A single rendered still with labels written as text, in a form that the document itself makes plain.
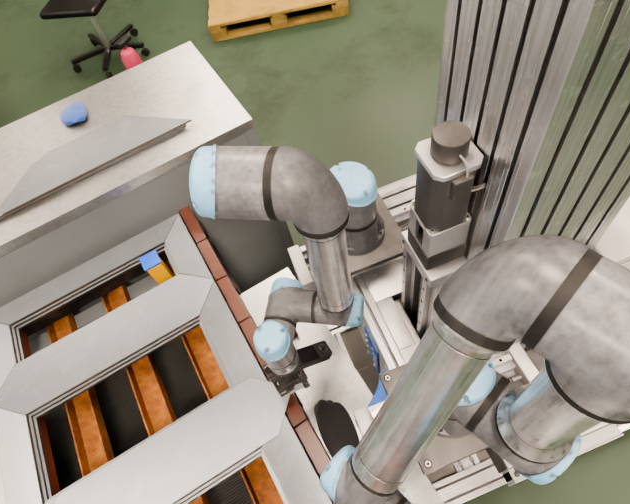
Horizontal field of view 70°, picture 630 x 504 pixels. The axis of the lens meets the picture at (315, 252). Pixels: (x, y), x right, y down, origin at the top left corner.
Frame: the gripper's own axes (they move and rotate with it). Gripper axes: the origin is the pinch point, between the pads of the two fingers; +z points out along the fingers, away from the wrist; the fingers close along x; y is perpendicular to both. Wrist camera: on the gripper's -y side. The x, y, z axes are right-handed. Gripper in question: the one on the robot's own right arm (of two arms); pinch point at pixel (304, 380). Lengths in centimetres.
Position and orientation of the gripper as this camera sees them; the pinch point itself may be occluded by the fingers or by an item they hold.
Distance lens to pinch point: 128.9
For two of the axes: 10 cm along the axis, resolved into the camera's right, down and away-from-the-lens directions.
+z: 1.4, 5.3, 8.3
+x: 5.0, 6.9, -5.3
